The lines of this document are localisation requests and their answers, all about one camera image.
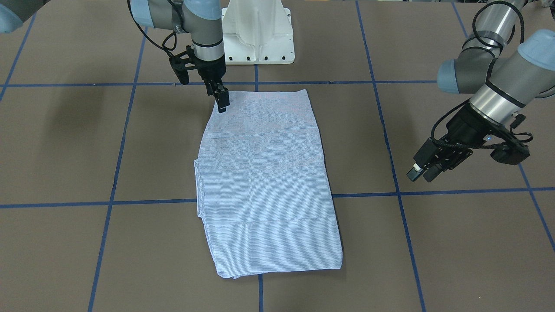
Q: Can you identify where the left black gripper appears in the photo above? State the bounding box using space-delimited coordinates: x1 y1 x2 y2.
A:
406 104 531 182

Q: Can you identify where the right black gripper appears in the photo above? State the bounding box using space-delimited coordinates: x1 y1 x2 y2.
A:
169 45 230 113

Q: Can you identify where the light blue striped shirt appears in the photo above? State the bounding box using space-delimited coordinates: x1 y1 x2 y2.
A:
194 89 343 279

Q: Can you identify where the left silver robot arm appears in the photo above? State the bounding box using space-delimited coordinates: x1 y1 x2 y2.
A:
407 0 554 182

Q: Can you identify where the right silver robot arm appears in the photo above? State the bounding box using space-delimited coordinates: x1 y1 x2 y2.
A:
127 0 230 113

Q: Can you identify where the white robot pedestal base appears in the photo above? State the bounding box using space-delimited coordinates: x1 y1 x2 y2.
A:
222 0 296 65

